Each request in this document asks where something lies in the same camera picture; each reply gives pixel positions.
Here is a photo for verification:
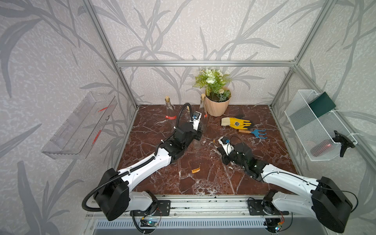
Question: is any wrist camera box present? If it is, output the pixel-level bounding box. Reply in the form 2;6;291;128
191;111;202;131
218;136;234;156

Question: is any dark green card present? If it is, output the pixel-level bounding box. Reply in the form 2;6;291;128
308;92;336;118

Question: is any blue hand rake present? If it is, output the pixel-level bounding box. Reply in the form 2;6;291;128
239;129;267;139

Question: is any clear plastic wall shelf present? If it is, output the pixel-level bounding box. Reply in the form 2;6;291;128
41;92;118;160

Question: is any glass bottle with red label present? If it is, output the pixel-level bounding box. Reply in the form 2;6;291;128
165;96;177;130

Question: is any green artificial plant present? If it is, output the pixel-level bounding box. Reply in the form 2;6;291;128
193;69;232;102

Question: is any yellow gardening glove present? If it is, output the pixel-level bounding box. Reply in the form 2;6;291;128
221;117;252;130

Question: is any short glass bottle gold label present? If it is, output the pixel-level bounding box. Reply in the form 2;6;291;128
184;106;191;122

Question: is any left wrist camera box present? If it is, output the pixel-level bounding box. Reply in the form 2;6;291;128
191;111;202;131

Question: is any black spray bottle trigger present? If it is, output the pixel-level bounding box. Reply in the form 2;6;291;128
333;130;355;158

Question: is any white mesh wall basket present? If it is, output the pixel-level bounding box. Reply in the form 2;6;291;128
285;90;357;161

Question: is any pink flower pot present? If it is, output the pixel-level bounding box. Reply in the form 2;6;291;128
205;87;231;117

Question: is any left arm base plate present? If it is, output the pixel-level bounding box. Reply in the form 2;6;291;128
133;200;171;216

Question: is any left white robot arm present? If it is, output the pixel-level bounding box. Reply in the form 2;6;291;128
81;121;202;221

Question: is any aluminium front rail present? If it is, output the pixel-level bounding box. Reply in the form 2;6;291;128
85;195;333;219

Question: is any tall slim glass bottle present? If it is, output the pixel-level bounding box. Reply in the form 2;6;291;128
199;94;209;134

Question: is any peeled gold label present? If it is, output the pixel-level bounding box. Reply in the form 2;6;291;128
192;167;201;174

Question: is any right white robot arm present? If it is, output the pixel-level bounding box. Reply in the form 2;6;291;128
217;137;353;233

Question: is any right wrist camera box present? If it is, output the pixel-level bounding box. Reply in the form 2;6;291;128
218;136;234;156

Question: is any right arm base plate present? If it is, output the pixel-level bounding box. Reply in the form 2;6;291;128
247;197;290;216

